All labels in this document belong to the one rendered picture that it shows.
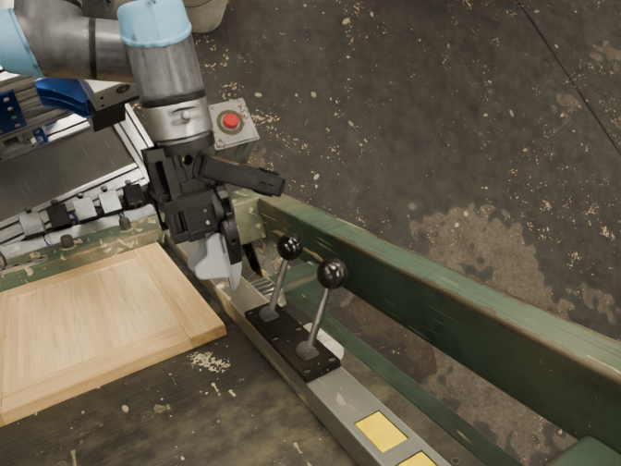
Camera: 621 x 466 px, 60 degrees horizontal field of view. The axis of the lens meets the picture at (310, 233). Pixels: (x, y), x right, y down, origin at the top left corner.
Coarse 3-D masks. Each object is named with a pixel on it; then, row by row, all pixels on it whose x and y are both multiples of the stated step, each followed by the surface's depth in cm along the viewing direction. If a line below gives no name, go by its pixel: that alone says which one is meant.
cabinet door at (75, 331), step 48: (48, 288) 109; (96, 288) 105; (144, 288) 101; (192, 288) 96; (0, 336) 92; (48, 336) 90; (96, 336) 87; (144, 336) 84; (192, 336) 81; (0, 384) 77; (48, 384) 75; (96, 384) 75
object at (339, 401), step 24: (168, 240) 122; (216, 288) 90; (240, 288) 88; (240, 312) 81; (288, 384) 68; (312, 384) 61; (336, 384) 61; (360, 384) 60; (312, 408) 62; (336, 408) 57; (360, 408) 56; (384, 408) 56; (336, 432) 57; (360, 432) 53; (408, 432) 52; (360, 456) 53; (384, 456) 50; (408, 456) 49; (432, 456) 49
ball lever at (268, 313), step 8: (280, 240) 74; (288, 240) 73; (296, 240) 73; (280, 248) 73; (288, 248) 73; (296, 248) 73; (280, 256) 74; (288, 256) 73; (296, 256) 74; (280, 272) 75; (280, 280) 75; (280, 288) 75; (272, 296) 75; (272, 304) 75; (264, 312) 75; (272, 312) 75; (264, 320) 75
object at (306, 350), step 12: (324, 264) 63; (336, 264) 63; (324, 276) 63; (336, 276) 63; (324, 288) 64; (324, 300) 64; (312, 324) 65; (312, 336) 65; (300, 348) 65; (312, 348) 65
